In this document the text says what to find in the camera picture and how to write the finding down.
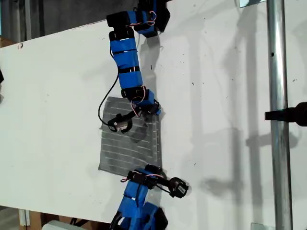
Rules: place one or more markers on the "steel post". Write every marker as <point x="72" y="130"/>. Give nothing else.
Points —
<point x="278" y="72"/>

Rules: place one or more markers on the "white table leg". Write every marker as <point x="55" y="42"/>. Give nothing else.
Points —
<point x="24" y="216"/>

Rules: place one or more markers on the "small black object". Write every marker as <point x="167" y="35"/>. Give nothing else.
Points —
<point x="1" y="76"/>

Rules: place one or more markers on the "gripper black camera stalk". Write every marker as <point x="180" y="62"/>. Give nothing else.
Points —
<point x="128" y="115"/>
<point x="163" y="183"/>

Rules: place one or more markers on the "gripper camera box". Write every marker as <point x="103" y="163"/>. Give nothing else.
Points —
<point x="178" y="188"/>
<point x="118" y="125"/>

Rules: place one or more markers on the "white plastic object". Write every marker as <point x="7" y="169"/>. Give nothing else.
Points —
<point x="57" y="225"/>

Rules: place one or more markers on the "brown cardboard box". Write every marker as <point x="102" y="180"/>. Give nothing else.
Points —
<point x="60" y="219"/>

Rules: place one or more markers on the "grey striped microfibre towel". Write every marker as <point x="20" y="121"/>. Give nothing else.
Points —
<point x="124" y="148"/>

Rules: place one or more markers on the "black clamp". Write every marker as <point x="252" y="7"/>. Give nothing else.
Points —
<point x="287" y="115"/>

